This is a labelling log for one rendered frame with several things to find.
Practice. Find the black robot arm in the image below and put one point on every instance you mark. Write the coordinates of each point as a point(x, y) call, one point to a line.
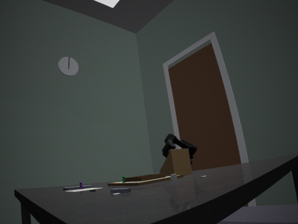
point(171, 140)

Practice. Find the white die with black pips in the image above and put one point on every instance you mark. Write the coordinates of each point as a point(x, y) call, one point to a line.
point(173, 176)

